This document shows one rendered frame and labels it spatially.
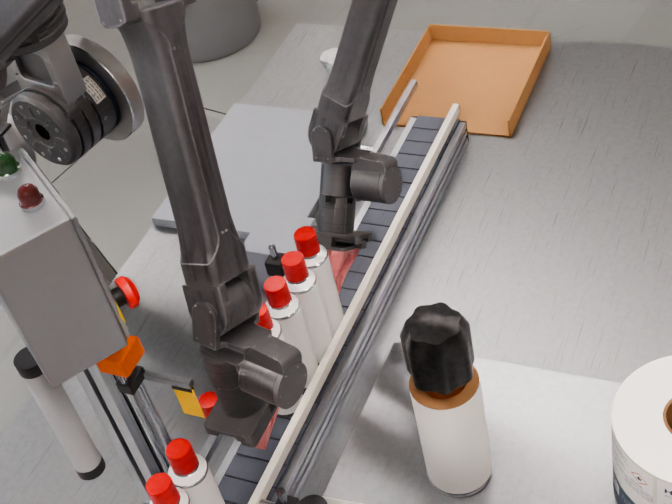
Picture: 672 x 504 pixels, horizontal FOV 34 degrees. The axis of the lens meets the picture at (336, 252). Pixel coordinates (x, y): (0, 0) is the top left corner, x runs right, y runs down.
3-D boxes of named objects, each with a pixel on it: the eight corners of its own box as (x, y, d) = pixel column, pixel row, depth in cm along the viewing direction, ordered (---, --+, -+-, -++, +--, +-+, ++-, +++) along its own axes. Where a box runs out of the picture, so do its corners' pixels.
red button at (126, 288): (112, 298, 118) (137, 284, 119) (98, 279, 121) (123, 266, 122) (123, 322, 121) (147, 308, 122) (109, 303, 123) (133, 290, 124)
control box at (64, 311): (53, 390, 118) (-18, 264, 106) (1, 305, 130) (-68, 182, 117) (136, 342, 121) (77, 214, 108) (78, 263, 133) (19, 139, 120)
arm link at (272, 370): (239, 270, 131) (190, 299, 125) (318, 299, 125) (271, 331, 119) (241, 356, 137) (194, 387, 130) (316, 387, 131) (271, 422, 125)
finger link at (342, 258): (340, 299, 168) (344, 238, 167) (298, 293, 171) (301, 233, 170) (357, 293, 174) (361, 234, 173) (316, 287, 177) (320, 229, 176)
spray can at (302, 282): (329, 368, 168) (301, 273, 154) (298, 362, 170) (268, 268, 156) (341, 343, 171) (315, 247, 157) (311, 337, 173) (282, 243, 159)
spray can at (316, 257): (339, 343, 171) (313, 247, 157) (309, 337, 173) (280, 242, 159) (351, 318, 174) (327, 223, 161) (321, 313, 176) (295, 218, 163)
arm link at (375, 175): (342, 112, 171) (309, 125, 165) (405, 117, 165) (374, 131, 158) (348, 187, 175) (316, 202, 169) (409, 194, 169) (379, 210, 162)
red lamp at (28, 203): (25, 216, 110) (17, 199, 108) (16, 204, 112) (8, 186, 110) (49, 204, 111) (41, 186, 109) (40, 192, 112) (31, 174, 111)
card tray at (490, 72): (510, 137, 208) (509, 120, 205) (382, 125, 218) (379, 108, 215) (551, 47, 227) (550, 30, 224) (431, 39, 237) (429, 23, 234)
